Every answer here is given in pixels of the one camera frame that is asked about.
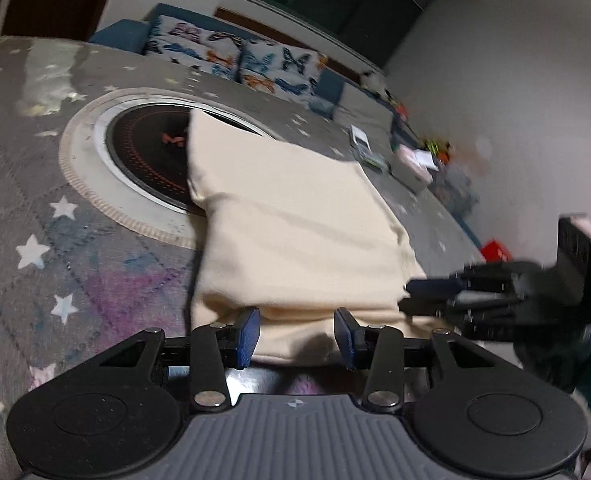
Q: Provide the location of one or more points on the cream beige garment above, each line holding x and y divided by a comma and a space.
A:
296, 235

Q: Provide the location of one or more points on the black round induction cooktop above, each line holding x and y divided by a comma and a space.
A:
149, 145

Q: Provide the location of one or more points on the blue sofa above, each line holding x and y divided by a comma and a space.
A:
131, 36

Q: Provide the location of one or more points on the black white plush toy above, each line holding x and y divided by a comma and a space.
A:
374, 83

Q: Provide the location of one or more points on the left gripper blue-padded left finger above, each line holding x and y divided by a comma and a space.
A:
215, 348

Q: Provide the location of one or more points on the left butterfly print pillow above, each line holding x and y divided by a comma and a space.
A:
181, 42

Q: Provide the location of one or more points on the white flat device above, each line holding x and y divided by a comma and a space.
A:
359, 139

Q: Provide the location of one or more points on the butterfly print pillow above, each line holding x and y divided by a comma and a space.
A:
181, 42
286, 72

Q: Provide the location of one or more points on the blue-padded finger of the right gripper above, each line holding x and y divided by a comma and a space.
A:
425, 306
435, 287

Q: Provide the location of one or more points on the grey plain cushion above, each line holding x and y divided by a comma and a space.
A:
357, 108

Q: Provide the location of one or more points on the red plastic stool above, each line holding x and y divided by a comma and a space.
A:
495, 251

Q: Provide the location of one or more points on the right butterfly print pillow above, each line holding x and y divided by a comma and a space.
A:
286, 72

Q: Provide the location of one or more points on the white tissue box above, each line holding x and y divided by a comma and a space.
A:
415, 164

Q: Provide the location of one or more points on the yellow black toy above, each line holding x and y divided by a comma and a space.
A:
439, 149

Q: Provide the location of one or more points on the clear box colourful items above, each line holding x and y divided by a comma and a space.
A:
375, 161

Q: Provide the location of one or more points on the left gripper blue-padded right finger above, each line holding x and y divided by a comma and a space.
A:
379, 350

